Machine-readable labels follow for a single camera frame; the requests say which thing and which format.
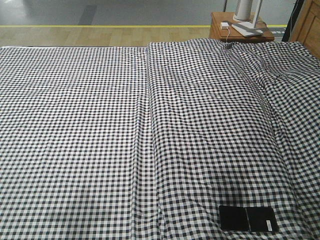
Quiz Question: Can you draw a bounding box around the black foldable smartphone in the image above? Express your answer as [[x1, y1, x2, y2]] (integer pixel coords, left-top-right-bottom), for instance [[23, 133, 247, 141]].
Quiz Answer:
[[219, 205, 279, 233]]

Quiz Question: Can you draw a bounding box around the white desk lamp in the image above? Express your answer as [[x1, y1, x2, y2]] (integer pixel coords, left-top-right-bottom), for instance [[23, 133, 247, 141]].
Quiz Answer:
[[231, 0, 263, 37]]

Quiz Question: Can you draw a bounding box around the checkered black white bedsheet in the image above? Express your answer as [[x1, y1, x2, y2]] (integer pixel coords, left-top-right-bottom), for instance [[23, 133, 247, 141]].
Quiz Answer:
[[0, 38, 320, 240]]

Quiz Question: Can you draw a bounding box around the wooden nightstand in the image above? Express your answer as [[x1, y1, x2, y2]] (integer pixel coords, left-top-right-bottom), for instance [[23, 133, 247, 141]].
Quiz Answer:
[[209, 12, 275, 43]]

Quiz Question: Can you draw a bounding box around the white charger adapter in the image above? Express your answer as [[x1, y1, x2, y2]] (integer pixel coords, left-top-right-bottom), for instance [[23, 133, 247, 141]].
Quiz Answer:
[[220, 22, 229, 30]]

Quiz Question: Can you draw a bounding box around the white cylindrical appliance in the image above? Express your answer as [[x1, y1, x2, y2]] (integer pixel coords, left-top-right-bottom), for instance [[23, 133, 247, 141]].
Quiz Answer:
[[233, 0, 253, 22]]

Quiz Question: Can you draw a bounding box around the wooden headboard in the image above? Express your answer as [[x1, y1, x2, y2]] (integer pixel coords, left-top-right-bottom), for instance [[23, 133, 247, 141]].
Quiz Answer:
[[289, 0, 320, 59]]

